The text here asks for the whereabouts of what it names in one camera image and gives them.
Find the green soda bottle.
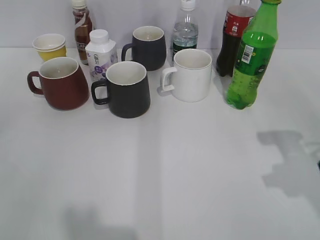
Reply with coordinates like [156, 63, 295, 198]
[226, 0, 281, 110]

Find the dark red ceramic mug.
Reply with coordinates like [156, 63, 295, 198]
[26, 57, 90, 111]

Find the yellow paper cup stack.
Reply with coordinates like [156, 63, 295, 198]
[32, 33, 67, 62]

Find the white ceramic mug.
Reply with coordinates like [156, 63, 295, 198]
[160, 48, 212, 103]

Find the dark cola bottle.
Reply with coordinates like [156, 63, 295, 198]
[216, 0, 256, 77]

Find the clear water bottle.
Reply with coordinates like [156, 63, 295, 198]
[172, 0, 199, 60]

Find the black front ceramic mug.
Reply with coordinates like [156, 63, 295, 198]
[91, 61, 151, 119]

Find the dark grey rear mug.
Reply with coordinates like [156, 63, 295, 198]
[121, 25, 167, 71]

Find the white milk carton bottle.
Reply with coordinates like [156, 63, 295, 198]
[85, 29, 118, 82]

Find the brown coffee drink bottle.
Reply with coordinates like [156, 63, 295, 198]
[72, 0, 93, 65]

